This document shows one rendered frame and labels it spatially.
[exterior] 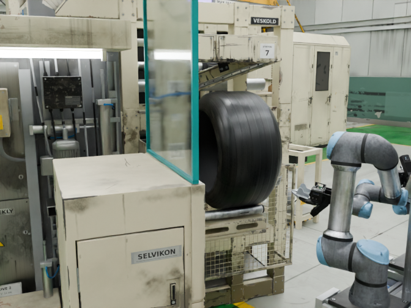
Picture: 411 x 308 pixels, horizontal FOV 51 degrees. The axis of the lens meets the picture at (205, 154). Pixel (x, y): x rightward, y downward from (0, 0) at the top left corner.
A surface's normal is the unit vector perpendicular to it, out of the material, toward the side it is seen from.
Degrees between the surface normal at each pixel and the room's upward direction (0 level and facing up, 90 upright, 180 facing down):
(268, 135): 69
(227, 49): 90
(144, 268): 90
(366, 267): 90
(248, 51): 90
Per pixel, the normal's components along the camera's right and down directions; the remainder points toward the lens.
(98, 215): 0.37, 0.18
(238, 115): 0.28, -0.52
